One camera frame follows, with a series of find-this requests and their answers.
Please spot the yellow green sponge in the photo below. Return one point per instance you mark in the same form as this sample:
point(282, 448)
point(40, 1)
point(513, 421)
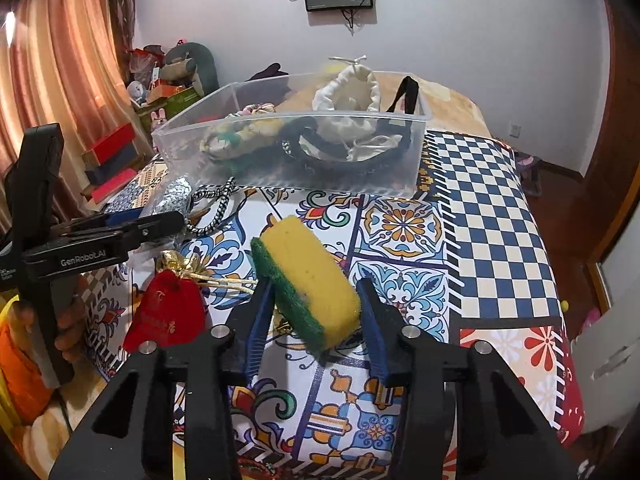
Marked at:
point(312, 292)

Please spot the patterned bed cover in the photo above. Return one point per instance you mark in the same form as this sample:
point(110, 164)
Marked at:
point(462, 261)

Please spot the green cardboard box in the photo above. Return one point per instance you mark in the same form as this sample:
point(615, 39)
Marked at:
point(170, 106)

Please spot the red fabric pouch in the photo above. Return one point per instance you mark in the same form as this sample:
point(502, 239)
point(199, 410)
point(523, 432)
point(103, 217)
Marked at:
point(171, 312)

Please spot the orange pink curtain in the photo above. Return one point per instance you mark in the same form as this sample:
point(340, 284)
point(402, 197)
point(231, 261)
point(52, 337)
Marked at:
point(66, 61)

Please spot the peach floral blanket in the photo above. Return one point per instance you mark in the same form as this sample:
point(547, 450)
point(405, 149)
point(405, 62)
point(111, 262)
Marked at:
point(451, 110)

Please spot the grey plush toy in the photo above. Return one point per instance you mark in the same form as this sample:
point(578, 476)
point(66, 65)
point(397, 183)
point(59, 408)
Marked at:
point(192, 65)

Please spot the person hand holding gripper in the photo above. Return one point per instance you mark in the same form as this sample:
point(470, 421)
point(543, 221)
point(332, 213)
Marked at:
point(71, 324)

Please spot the brown wooden door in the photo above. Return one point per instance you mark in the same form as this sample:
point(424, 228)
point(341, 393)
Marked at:
point(613, 174)

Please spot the purple backpack on floor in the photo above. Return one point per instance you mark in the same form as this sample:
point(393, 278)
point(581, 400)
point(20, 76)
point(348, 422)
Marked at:
point(527, 169)

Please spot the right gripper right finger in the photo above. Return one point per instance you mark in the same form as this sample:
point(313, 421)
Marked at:
point(468, 397)

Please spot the cream drawstring pouch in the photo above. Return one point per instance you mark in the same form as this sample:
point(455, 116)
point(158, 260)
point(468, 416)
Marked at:
point(342, 136)

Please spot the dark purple garment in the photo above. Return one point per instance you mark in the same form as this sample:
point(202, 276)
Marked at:
point(271, 71)

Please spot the silver patterned plastic bag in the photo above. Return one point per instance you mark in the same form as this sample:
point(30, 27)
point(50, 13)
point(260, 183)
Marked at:
point(172, 194)

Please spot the red box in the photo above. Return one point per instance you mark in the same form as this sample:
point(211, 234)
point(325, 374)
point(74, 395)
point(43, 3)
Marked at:
point(108, 146)

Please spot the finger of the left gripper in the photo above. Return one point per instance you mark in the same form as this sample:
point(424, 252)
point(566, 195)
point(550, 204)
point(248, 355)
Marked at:
point(84, 251)
point(98, 221)

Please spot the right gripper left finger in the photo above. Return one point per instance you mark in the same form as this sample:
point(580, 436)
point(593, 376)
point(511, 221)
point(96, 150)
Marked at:
point(127, 433)

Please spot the pink rabbit plush toy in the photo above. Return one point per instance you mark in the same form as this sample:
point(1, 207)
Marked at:
point(157, 120)

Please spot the floral patterned cloth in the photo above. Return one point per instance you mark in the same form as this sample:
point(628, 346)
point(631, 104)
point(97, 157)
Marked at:
point(242, 133)

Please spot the clear plastic storage bin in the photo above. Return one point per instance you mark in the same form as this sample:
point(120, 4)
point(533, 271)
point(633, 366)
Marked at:
point(284, 164)

